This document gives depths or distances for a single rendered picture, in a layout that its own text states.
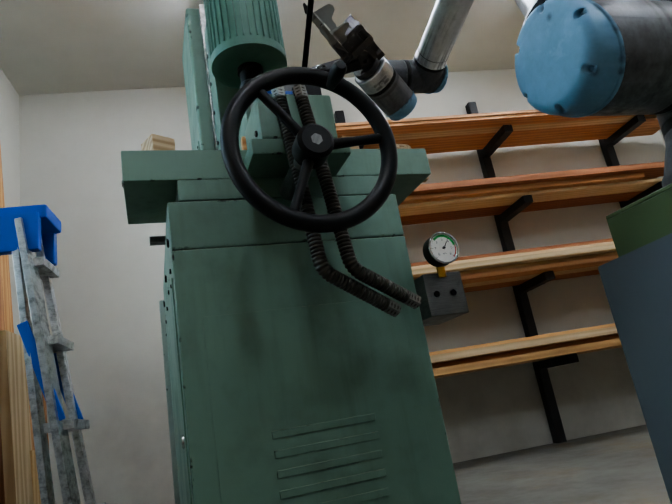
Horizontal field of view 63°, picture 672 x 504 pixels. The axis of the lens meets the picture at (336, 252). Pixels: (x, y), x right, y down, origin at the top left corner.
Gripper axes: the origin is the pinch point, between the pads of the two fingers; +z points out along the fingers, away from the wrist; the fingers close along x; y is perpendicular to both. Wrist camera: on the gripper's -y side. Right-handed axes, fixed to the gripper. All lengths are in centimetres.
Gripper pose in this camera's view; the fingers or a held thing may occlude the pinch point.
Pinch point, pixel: (308, 15)
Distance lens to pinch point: 134.8
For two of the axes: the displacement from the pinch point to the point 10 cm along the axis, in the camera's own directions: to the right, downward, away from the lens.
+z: -6.2, -4.5, -6.4
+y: 7.3, -6.4, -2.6
